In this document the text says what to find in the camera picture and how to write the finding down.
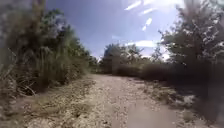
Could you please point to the pale gravel dirt path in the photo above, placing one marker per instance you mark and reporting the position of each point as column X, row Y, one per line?
column 115, row 100

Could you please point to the tall dry reeds and bushes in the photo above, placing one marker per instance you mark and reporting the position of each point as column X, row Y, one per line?
column 40, row 56

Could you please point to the dry grass verge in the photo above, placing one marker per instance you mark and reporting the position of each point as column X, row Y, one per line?
column 166, row 95
column 56, row 106

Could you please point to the dark bushes and trees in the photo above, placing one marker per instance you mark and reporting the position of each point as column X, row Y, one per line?
column 186, row 56

